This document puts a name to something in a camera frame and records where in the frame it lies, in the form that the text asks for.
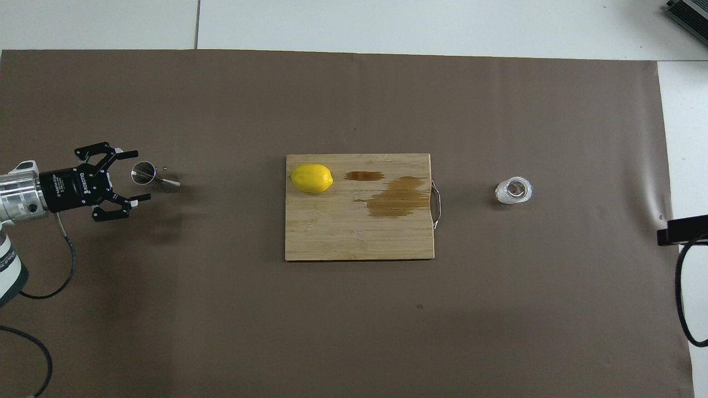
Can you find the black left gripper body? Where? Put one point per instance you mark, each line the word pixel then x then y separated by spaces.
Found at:
pixel 74 188

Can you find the steel jigger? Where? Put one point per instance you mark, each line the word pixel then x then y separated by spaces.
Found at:
pixel 144 173

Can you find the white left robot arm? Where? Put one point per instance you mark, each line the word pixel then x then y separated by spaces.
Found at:
pixel 16 199

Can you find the yellow lemon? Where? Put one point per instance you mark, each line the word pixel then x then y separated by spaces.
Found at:
pixel 311 178

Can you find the wooden cutting board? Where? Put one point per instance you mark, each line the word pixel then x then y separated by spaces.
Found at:
pixel 332 232

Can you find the brown paper table mat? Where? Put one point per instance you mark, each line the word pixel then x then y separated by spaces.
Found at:
pixel 332 331

